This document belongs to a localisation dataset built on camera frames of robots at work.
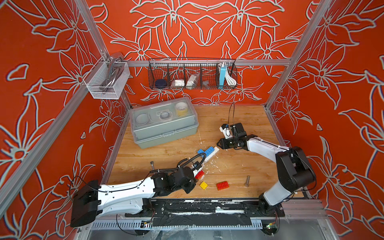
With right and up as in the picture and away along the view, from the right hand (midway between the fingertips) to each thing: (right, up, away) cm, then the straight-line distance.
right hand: (216, 143), depth 91 cm
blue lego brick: (-10, -5, -1) cm, 11 cm away
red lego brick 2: (-12, -13, -20) cm, 26 cm away
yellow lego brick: (-9, -21, -12) cm, 26 cm away
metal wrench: (-40, -12, -1) cm, 42 cm away
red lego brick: (+1, -21, -12) cm, 25 cm away
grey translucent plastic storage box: (-33, +13, -7) cm, 36 cm away
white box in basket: (-24, +36, -5) cm, 44 cm away
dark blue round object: (-36, +39, +6) cm, 53 cm away
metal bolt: (+15, -22, -10) cm, 28 cm away
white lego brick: (-1, -5, +1) cm, 5 cm away
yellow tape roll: (-22, +22, +6) cm, 32 cm away
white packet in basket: (-16, +38, -1) cm, 42 cm away
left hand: (-13, -15, -15) cm, 25 cm away
